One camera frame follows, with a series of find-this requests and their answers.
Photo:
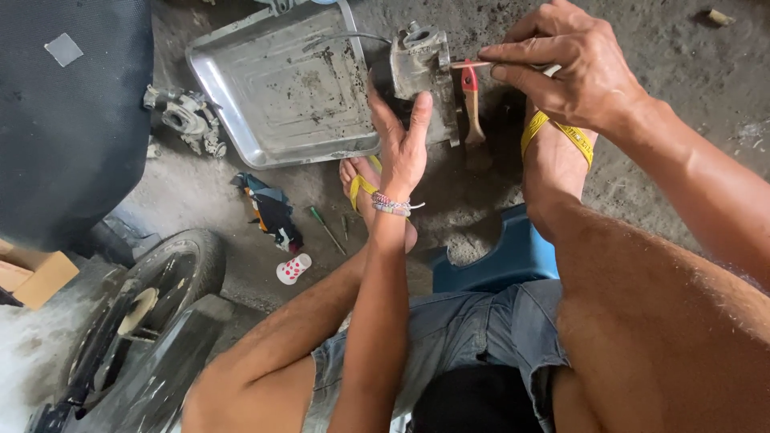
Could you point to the person's left hand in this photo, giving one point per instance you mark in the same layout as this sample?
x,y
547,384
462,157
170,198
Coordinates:
x,y
402,159

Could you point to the person's right hand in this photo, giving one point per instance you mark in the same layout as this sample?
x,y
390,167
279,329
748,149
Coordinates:
x,y
580,72

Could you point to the grey metal engine part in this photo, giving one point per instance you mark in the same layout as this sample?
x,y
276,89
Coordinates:
x,y
418,69

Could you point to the small dark screwdriver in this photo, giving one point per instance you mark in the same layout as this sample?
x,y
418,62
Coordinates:
x,y
345,227

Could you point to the dirty metal tray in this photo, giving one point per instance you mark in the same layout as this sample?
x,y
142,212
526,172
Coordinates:
x,y
283,90

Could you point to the multicoloured rag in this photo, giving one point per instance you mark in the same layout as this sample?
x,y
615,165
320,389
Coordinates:
x,y
274,213

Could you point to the blue plastic stool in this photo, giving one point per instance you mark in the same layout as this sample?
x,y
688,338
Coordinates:
x,y
511,258

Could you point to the cigarette butt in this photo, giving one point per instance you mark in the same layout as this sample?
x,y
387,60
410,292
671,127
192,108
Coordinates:
x,y
720,17

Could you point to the white cup with red dots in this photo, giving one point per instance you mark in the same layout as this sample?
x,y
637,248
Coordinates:
x,y
293,269

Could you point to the grey denim shorts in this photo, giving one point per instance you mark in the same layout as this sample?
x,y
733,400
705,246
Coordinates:
x,y
457,331

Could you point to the small metal part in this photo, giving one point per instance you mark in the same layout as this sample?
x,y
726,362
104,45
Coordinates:
x,y
278,6

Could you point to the grey carburetor part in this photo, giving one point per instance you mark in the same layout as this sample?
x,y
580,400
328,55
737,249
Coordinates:
x,y
186,120

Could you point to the person's left leg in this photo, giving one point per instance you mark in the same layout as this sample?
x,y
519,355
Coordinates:
x,y
283,355

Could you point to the person's leg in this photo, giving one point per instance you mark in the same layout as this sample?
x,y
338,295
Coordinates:
x,y
649,337
283,355

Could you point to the motorcycle wheel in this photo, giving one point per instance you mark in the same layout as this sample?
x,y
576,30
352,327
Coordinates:
x,y
198,264

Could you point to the black shirt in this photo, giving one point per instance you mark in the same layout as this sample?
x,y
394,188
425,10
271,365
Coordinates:
x,y
475,400

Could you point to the person's right leg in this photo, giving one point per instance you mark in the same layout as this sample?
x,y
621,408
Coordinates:
x,y
649,337

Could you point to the black motorcycle seat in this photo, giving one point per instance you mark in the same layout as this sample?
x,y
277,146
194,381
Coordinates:
x,y
72,132

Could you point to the cardboard box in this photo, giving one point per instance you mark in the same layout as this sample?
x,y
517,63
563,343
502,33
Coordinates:
x,y
42,276

